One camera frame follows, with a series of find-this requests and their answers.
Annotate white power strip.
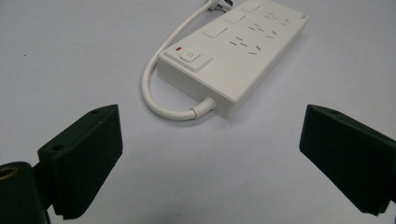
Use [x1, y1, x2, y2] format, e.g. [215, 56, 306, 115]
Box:
[156, 0, 310, 120]

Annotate white power plug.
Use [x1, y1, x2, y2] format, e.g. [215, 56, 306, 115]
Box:
[204, 0, 233, 13]

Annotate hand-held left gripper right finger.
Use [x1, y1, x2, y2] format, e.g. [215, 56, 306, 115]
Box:
[299, 104, 396, 217]

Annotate white power cable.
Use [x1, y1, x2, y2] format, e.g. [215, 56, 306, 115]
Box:
[141, 2, 217, 121]

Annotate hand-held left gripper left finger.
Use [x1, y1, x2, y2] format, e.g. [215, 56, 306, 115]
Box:
[33, 104, 124, 220]

